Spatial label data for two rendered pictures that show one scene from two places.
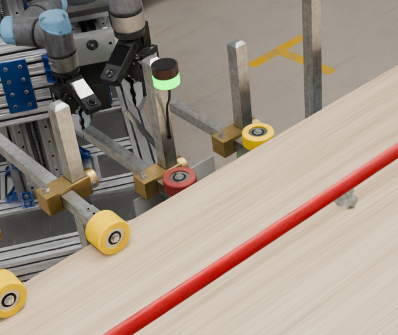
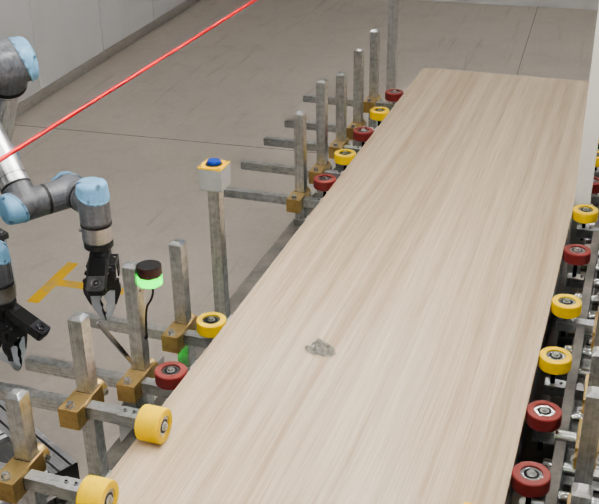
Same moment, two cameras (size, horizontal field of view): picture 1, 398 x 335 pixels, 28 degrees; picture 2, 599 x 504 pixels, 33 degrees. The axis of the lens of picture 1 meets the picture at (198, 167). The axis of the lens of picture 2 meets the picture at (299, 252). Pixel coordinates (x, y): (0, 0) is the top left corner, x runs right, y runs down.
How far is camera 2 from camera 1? 106 cm
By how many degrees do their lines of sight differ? 31
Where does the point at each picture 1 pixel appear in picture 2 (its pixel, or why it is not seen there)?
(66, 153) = (87, 363)
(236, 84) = (179, 280)
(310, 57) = (219, 249)
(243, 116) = (186, 311)
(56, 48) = (0, 278)
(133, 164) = (106, 375)
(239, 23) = not seen: outside the picture
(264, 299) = (319, 435)
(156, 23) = not seen: outside the picture
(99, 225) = (152, 416)
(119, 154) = not seen: hidden behind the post
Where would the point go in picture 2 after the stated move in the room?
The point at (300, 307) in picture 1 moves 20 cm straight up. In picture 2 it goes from (351, 431) to (352, 356)
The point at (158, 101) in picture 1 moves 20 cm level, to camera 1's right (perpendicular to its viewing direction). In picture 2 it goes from (139, 303) to (210, 279)
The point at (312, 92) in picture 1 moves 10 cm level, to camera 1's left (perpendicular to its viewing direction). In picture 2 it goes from (222, 282) to (193, 292)
